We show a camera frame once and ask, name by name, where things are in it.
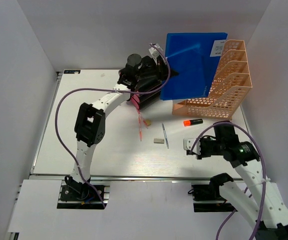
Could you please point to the tan eraser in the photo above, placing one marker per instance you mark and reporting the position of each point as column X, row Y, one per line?
column 148, row 122

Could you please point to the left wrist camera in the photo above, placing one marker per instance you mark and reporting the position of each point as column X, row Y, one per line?
column 154, row 50

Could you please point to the black pink drawer organizer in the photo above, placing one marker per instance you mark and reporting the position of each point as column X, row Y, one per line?
column 145, row 85

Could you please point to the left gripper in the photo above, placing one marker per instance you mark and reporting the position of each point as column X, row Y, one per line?
column 162, row 70

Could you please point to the orange highlighter marker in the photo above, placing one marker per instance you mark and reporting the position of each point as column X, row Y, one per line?
column 192, row 122

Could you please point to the blue clear pen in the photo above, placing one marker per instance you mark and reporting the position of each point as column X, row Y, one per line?
column 165, row 135

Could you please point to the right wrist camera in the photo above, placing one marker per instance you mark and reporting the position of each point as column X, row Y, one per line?
column 191, row 145

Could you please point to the blue plastic folder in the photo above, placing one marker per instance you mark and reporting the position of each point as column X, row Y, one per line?
column 195, row 57

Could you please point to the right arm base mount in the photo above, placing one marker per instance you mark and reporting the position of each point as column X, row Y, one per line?
column 206, row 201

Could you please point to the long red pen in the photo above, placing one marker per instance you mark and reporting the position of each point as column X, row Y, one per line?
column 140, row 127

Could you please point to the peach file rack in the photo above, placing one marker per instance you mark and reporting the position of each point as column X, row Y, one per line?
column 231, row 84

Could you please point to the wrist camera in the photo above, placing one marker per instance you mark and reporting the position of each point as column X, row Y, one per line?
column 191, row 145
column 154, row 50

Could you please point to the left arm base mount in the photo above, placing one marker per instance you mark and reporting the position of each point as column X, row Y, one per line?
column 80, row 196

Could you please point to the short red pen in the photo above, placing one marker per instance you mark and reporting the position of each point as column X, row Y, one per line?
column 142, row 119

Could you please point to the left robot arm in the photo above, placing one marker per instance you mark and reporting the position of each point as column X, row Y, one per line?
column 90, row 124

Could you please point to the black label sticker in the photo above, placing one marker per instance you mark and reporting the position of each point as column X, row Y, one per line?
column 72, row 71

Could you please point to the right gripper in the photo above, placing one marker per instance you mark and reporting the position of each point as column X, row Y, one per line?
column 203, row 155

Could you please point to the white eraser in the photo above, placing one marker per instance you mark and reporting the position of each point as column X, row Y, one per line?
column 159, row 141

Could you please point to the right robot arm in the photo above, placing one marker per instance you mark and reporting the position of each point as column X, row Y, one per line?
column 265, row 210

